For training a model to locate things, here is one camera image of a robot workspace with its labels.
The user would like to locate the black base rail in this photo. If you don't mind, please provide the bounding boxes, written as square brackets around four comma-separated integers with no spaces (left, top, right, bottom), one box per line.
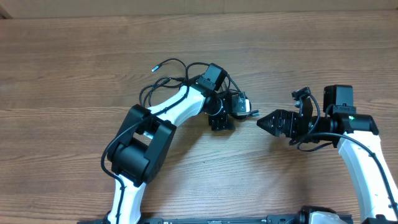
[77,205,354,224]

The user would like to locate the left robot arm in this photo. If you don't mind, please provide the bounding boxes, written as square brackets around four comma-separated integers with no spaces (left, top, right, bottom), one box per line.
[100,63,251,223]

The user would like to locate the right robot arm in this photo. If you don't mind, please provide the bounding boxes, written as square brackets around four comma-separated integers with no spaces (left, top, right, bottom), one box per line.
[257,85,397,223]

